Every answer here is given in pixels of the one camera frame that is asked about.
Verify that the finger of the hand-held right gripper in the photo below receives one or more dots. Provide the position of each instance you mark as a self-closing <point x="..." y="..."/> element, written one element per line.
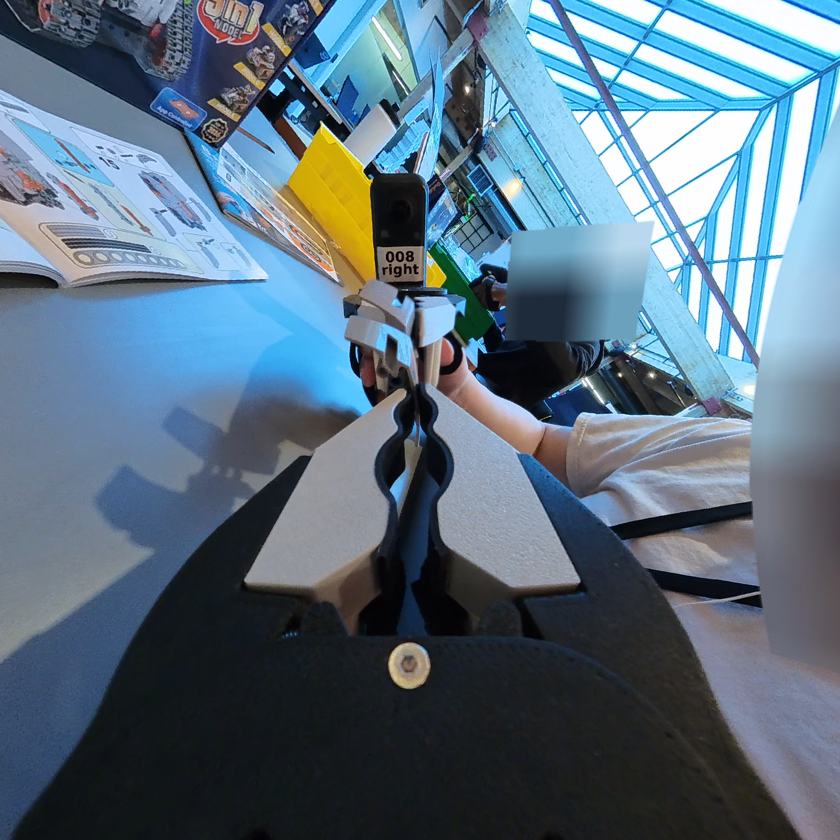
<point x="371" y="334"/>
<point x="436" y="321"/>

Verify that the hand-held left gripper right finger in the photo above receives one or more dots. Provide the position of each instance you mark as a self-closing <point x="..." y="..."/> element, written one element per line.
<point x="505" y="518"/>

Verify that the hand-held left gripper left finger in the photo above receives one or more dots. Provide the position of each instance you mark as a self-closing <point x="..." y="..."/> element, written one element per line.
<point x="321" y="518"/>

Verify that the grey desk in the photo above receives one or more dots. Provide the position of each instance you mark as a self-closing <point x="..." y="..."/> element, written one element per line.
<point x="164" y="394"/>

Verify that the person's right hand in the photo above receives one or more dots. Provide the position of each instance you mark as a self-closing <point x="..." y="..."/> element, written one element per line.
<point x="459" y="384"/>

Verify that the green plastic bin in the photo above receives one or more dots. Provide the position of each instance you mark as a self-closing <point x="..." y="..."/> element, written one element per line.
<point x="459" y="289"/>

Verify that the yellow plastic bin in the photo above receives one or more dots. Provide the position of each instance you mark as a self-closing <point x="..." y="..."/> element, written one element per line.
<point x="334" y="190"/>

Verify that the blue cover booklet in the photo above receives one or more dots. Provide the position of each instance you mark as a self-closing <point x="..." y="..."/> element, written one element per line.
<point x="203" y="167"/>

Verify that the open instruction booklet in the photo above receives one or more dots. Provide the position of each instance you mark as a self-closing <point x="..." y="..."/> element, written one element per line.
<point x="118" y="210"/>

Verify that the robot kit box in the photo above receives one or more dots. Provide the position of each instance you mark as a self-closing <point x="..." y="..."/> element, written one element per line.
<point x="164" y="52"/>

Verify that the skylight window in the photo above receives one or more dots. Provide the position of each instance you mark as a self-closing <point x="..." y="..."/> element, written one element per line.
<point x="689" y="131"/>

